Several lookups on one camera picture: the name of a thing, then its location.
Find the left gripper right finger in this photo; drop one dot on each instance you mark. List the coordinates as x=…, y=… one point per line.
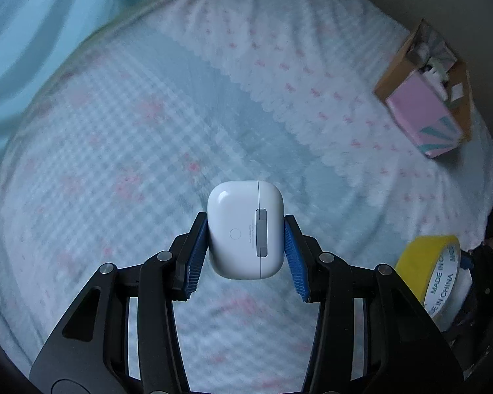
x=372, y=335

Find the white earbuds case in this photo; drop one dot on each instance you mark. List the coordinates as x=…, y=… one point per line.
x=246, y=227

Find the yellow tape roll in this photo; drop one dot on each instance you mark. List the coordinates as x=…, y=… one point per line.
x=429, y=266

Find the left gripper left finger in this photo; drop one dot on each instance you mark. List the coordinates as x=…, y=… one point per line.
x=119, y=333

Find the cardboard box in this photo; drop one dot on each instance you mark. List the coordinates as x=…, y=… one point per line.
x=426, y=89

